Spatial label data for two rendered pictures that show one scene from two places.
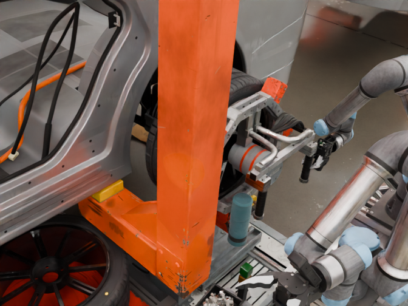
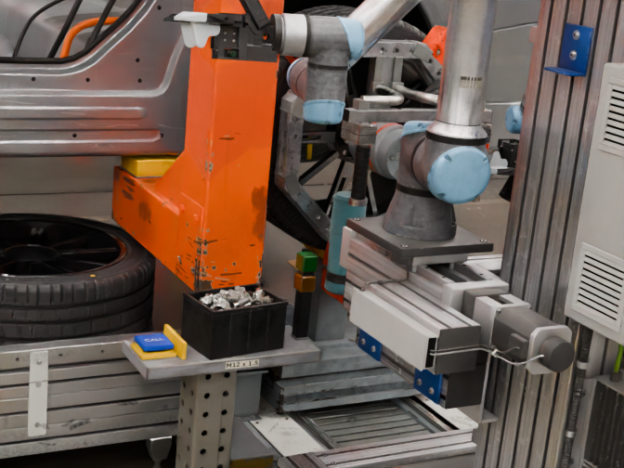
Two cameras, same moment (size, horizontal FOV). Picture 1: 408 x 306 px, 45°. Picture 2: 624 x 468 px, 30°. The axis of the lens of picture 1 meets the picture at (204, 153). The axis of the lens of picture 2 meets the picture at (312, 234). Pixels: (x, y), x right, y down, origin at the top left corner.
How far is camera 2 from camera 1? 1.76 m
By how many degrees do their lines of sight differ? 28
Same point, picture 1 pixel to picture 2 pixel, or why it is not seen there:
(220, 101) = not seen: outside the picture
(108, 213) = (140, 186)
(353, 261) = (327, 22)
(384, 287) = (428, 161)
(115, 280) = (115, 271)
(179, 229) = (203, 144)
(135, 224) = (167, 190)
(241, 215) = (342, 219)
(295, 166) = not seen: hidden behind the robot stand
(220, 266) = (325, 382)
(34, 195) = (33, 97)
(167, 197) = (196, 91)
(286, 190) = not seen: hidden behind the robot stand
